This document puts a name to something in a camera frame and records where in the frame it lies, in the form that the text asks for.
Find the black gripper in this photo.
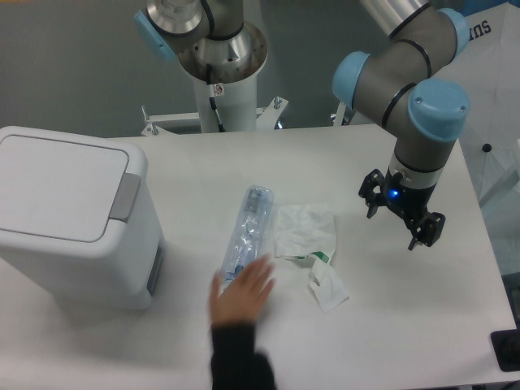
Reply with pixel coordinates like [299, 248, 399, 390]
[358, 169, 445, 251]

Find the crushed clear plastic bottle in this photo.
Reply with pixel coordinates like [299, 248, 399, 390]
[220, 185, 274, 289]

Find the black sleeved forearm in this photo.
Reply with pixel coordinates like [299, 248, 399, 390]
[210, 323, 277, 389]

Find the grey blue-capped right robot arm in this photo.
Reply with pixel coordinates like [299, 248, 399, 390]
[332, 1, 470, 232]

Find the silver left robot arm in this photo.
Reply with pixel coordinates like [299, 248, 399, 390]
[134, 1, 459, 246]

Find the grey trash can lid button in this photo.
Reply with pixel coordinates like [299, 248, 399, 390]
[109, 173, 141, 223]

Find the white plastic trash can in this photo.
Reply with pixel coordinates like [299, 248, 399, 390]
[1, 126, 165, 310]

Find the person's bare hand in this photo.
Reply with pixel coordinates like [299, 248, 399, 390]
[208, 253, 275, 327]

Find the white plastic bag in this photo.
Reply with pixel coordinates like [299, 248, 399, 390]
[274, 203, 349, 313]

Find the white fabric with lettering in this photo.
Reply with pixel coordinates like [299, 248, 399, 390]
[437, 1, 519, 199]

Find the black device at edge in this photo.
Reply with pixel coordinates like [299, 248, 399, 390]
[491, 329, 519, 372]

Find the white metal base frame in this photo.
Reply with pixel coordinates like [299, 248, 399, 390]
[140, 96, 354, 137]

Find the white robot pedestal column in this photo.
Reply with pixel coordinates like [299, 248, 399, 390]
[177, 22, 269, 134]

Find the black cable on pedestal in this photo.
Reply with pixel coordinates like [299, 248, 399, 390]
[205, 63, 226, 133]

